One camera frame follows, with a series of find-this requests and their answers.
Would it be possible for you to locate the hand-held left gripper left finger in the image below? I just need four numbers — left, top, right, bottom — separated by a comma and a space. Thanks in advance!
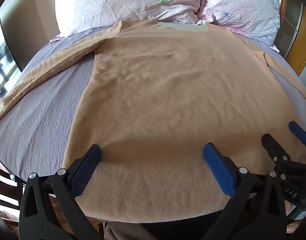
19, 144, 104, 240

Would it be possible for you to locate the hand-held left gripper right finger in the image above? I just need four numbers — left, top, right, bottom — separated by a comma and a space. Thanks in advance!
200, 142, 287, 240

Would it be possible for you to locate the dark wooden chair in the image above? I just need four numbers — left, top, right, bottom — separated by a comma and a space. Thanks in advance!
0, 155, 27, 233

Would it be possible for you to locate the wooden headboard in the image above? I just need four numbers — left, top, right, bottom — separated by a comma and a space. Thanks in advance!
274, 0, 306, 77

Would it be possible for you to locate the dark framed window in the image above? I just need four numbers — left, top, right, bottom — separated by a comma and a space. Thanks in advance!
0, 4, 27, 108

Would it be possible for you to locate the tan long-sleeve shirt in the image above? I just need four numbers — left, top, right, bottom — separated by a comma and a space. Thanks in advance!
0, 19, 306, 223

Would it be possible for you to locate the grey textured bedspread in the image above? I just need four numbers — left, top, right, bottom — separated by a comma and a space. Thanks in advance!
0, 26, 118, 182

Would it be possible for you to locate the pink floral pillow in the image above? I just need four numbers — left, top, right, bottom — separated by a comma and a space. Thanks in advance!
198, 0, 281, 53

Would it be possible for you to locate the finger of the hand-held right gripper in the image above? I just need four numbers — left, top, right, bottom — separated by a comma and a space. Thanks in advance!
261, 134, 292, 167
289, 121, 306, 155

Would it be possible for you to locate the light lavender bed sheet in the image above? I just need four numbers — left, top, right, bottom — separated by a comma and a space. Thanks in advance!
233, 31, 306, 130

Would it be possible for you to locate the white floral pillow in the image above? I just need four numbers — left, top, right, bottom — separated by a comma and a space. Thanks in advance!
54, 0, 206, 38

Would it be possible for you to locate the person's right hand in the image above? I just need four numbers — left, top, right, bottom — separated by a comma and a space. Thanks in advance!
284, 201, 306, 233

